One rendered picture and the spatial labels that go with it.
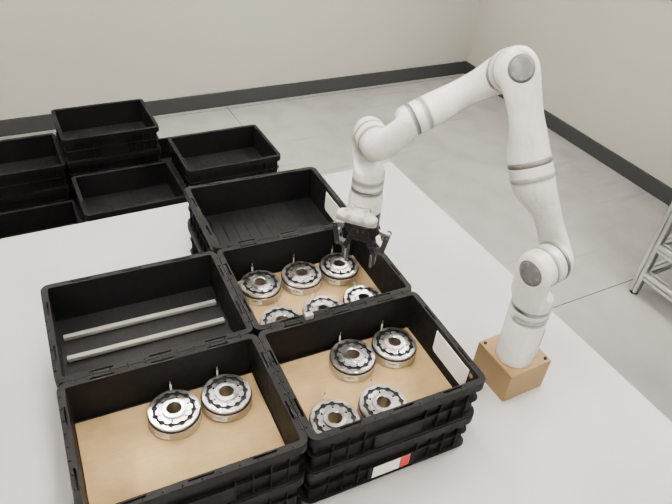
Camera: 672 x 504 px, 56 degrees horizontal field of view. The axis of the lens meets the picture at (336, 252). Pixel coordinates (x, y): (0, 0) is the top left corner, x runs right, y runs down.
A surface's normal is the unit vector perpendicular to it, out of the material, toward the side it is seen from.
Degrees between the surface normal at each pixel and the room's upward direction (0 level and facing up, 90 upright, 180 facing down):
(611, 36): 90
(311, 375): 0
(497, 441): 0
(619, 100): 90
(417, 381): 0
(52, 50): 90
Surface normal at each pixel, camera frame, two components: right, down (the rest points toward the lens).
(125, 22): 0.46, 0.58
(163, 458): 0.08, -0.78
